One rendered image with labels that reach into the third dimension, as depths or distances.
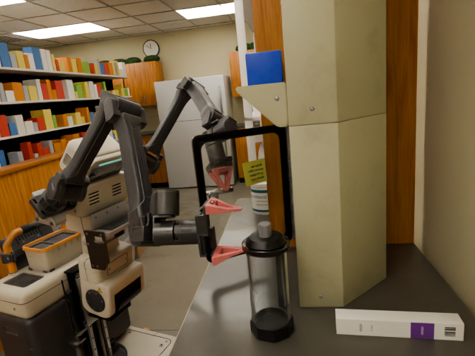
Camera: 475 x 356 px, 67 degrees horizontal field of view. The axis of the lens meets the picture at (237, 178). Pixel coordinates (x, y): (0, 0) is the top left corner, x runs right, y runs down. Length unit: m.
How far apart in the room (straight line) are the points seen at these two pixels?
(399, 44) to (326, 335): 0.86
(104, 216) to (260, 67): 0.86
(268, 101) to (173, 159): 5.33
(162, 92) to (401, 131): 5.08
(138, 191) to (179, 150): 5.15
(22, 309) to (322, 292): 1.21
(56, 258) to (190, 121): 4.41
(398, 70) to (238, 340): 0.90
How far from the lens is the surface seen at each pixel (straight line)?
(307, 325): 0.94
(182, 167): 6.10
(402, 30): 1.26
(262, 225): 0.79
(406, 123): 1.27
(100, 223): 1.50
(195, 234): 0.80
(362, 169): 0.94
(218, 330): 0.95
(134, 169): 0.95
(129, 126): 1.02
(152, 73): 6.47
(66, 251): 1.85
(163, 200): 0.83
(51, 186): 1.31
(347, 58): 0.87
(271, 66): 1.04
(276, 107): 0.83
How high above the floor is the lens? 1.50
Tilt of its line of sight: 13 degrees down
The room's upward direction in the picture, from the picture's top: 6 degrees counter-clockwise
